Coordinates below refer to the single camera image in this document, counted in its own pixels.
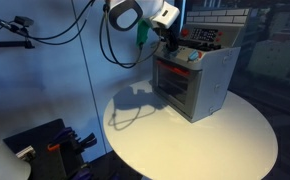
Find orange handled tool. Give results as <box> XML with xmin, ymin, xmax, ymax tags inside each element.
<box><xmin>46</xmin><ymin>143</ymin><xmax>61</xmax><ymax>152</ymax></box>

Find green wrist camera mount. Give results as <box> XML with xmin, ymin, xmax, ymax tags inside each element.
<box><xmin>136</xmin><ymin>19</ymin><xmax>152</xmax><ymax>48</ymax></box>

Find black camera on boom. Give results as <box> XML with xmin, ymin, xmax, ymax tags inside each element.
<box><xmin>0</xmin><ymin>11</ymin><xmax>36</xmax><ymax>50</ymax></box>

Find white rounded base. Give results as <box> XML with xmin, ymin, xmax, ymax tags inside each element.
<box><xmin>0</xmin><ymin>116</ymin><xmax>32</xmax><ymax>180</ymax></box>

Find black cable along wall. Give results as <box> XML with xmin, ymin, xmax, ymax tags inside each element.
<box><xmin>0</xmin><ymin>0</ymin><xmax>97</xmax><ymax>46</ymax></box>

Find oven door with red handle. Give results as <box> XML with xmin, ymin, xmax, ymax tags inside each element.
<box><xmin>152</xmin><ymin>55</ymin><xmax>203</xmax><ymax>119</ymax></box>

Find silver metal block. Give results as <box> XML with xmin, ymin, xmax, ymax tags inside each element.
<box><xmin>15</xmin><ymin>145</ymin><xmax>37</xmax><ymax>162</ymax></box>

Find grey toy oven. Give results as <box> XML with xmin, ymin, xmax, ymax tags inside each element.
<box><xmin>150</xmin><ymin>8</ymin><xmax>251</xmax><ymax>124</ymax></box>

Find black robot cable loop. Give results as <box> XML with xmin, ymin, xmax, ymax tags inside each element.
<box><xmin>99</xmin><ymin>12</ymin><xmax>163</xmax><ymax>70</ymax></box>

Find black handled pliers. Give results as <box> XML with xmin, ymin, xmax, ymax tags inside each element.
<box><xmin>74</xmin><ymin>132</ymin><xmax>98</xmax><ymax>152</ymax></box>

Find purple handled pliers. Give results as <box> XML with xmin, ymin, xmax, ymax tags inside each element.
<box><xmin>72</xmin><ymin>165</ymin><xmax>93</xmax><ymax>180</ymax></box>
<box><xmin>53</xmin><ymin>126</ymin><xmax>78</xmax><ymax>145</ymax></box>

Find black tool rack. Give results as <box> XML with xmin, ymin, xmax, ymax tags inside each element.
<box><xmin>3</xmin><ymin>118</ymin><xmax>98</xmax><ymax>180</ymax></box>

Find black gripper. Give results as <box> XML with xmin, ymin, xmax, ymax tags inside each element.
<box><xmin>155</xmin><ymin>24</ymin><xmax>180</xmax><ymax>53</ymax></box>

